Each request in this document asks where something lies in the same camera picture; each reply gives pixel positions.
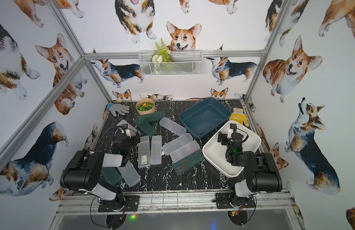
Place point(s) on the clear case with pink item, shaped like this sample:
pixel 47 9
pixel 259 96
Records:
pixel 131 131

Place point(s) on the white wire wall basket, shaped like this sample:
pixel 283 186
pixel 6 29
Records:
pixel 183 63

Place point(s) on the clear rounded case front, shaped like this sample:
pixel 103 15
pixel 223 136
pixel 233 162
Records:
pixel 129 174

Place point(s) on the dark green case with pens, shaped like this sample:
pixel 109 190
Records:
pixel 188 162

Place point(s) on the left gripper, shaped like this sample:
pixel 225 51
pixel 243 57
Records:
pixel 123 134

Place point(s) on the clear case with red pen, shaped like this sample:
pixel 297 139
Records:
pixel 184 151

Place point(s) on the yellow work glove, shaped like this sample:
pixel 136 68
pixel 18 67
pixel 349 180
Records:
pixel 239 116

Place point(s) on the teal storage box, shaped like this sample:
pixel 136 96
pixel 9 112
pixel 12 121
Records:
pixel 205 116

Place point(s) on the pink pot with green plant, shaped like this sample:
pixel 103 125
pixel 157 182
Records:
pixel 145 106

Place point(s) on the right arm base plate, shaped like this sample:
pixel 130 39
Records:
pixel 231 201

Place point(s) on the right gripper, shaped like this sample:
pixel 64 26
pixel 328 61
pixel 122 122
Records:
pixel 226 138

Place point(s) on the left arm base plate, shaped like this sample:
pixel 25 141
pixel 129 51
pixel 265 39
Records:
pixel 121 203

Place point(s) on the clear rounded case back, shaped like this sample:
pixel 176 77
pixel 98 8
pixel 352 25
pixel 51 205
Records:
pixel 172 126

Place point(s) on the clear case with barcode label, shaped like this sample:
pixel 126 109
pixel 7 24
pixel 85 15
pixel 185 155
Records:
pixel 144 152

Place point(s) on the artificial fern with flower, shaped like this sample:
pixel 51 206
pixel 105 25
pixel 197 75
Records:
pixel 162 54

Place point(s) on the clear rounded case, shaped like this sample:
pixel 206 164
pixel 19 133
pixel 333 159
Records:
pixel 129 174
pixel 172 126

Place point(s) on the grey work glove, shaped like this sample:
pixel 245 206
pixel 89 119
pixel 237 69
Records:
pixel 118 109

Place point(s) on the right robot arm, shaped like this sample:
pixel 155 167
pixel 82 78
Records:
pixel 260 170

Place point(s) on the white storage box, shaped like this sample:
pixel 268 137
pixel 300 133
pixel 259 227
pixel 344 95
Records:
pixel 214 152

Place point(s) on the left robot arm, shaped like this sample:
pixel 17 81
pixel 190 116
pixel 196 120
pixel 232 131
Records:
pixel 95 172

